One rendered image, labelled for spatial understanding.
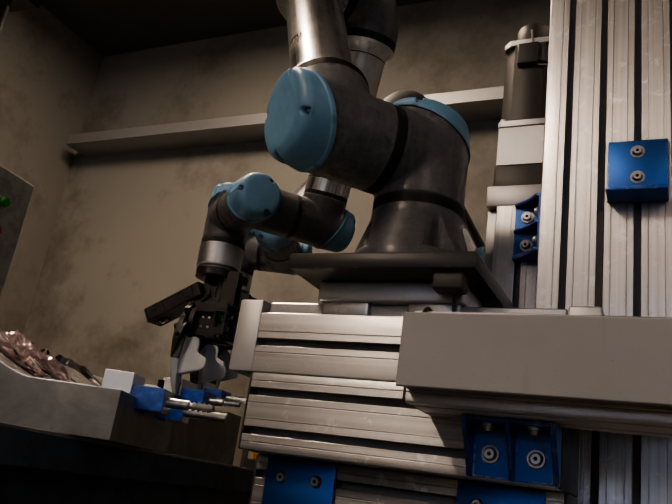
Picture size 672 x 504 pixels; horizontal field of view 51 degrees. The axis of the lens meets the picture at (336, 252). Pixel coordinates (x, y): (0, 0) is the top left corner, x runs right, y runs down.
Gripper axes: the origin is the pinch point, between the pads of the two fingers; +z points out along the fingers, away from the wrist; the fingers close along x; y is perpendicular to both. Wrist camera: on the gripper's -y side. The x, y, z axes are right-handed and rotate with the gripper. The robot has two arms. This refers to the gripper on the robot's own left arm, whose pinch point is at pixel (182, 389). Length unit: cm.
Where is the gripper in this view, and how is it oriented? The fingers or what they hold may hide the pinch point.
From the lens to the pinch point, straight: 119.3
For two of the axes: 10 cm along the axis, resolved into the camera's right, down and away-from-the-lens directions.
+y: 9.4, 0.3, -3.3
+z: -1.4, 9.4, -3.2
